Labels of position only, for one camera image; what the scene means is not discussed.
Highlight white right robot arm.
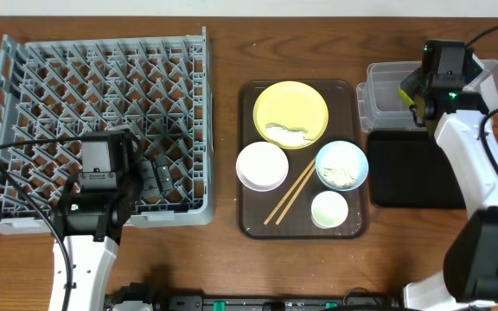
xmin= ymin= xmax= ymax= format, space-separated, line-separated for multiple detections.
xmin=399 ymin=40 xmax=498 ymax=310

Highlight black waste tray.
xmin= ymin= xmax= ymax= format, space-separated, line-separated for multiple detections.
xmin=367 ymin=130 xmax=465 ymax=209

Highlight clear plastic waste bin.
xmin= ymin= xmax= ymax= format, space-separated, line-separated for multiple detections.
xmin=356 ymin=60 xmax=498 ymax=133

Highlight yellow snack wrapper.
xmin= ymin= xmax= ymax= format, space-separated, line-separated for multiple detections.
xmin=398 ymin=83 xmax=415 ymax=108

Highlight white tissue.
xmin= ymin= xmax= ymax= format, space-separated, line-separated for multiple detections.
xmin=265 ymin=124 xmax=311 ymax=148

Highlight white pink-rimmed bowl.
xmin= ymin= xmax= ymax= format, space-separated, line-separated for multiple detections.
xmin=235 ymin=142 xmax=289 ymax=192

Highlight yellow plate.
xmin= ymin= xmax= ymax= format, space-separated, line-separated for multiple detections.
xmin=252 ymin=81 xmax=329 ymax=149

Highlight dark brown serving tray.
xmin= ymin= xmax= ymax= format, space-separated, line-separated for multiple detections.
xmin=237 ymin=79 xmax=369 ymax=239

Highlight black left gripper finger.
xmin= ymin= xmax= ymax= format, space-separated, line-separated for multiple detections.
xmin=139 ymin=160 xmax=158 ymax=200
xmin=154 ymin=155 xmax=173 ymax=193

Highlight rice and food scraps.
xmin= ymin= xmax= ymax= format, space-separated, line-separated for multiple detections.
xmin=317 ymin=156 xmax=360 ymax=189

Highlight small light green cup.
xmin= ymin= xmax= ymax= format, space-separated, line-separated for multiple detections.
xmin=310 ymin=191 xmax=348 ymax=229

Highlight light blue bowl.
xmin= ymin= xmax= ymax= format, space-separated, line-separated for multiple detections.
xmin=316 ymin=141 xmax=369 ymax=192

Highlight grey plastic dishwasher rack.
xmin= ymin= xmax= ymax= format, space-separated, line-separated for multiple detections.
xmin=0 ymin=33 xmax=215 ymax=235

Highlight upper wooden chopstick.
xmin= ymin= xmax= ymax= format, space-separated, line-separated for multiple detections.
xmin=264 ymin=158 xmax=316 ymax=225

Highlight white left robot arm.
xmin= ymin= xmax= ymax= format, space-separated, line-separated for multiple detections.
xmin=50 ymin=130 xmax=173 ymax=310

